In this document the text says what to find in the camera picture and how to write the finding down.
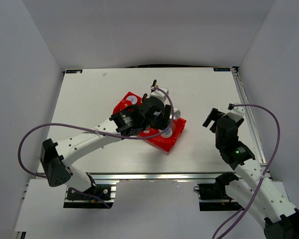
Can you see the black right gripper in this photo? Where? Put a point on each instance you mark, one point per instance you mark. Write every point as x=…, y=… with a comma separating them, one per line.
x=214, y=115

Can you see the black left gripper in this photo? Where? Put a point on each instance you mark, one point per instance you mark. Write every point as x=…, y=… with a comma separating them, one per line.
x=163, y=122

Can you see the white-lidded red spice jar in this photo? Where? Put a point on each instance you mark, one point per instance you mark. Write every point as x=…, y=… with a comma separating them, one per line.
x=132, y=100

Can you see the clear jar with white granules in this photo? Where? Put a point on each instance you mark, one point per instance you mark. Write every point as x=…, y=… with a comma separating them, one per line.
x=177, y=114

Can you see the silver-lidded clear jar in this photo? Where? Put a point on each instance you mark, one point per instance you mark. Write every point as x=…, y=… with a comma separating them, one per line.
x=168, y=133

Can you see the gold-spout bottle with dark sauce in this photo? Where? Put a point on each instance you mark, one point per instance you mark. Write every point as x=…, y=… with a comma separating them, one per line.
x=154, y=85

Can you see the gold-spout clear oil bottle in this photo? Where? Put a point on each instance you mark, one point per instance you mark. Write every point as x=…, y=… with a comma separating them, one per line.
x=144, y=97

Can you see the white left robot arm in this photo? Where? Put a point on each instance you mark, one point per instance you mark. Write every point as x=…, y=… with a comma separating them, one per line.
x=57, y=158

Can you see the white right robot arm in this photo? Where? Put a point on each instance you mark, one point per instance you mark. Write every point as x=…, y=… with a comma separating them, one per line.
x=247, y=183

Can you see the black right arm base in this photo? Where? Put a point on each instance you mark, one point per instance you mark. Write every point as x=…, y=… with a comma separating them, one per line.
x=213, y=199

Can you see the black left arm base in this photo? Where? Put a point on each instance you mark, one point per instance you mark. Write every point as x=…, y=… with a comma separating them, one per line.
x=100, y=196

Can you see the red plastic organizer bin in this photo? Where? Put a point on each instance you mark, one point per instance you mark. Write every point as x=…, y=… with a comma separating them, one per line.
x=174, y=134

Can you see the blue label sticker right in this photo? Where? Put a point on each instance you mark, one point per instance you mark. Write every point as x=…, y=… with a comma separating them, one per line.
x=222, y=69

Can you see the blue label sticker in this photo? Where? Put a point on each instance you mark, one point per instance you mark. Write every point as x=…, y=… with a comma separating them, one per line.
x=222, y=69
x=73, y=71

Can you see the blue label sticker left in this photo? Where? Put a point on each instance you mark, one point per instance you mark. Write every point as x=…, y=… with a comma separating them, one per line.
x=73, y=71

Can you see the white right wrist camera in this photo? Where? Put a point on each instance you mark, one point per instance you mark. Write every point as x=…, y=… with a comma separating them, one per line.
x=235, y=113

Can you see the aluminium table frame rail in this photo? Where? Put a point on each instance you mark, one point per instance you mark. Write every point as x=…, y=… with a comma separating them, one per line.
x=250, y=119

